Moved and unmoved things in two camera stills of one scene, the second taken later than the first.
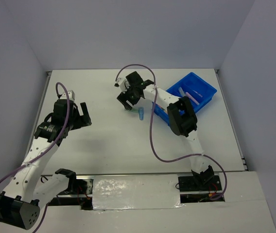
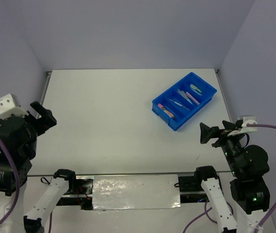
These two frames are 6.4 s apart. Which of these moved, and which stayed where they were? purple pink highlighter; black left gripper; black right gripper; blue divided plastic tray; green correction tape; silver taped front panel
Moved: black left gripper; green correction tape; black right gripper
Stayed: blue divided plastic tray; purple pink highlighter; silver taped front panel
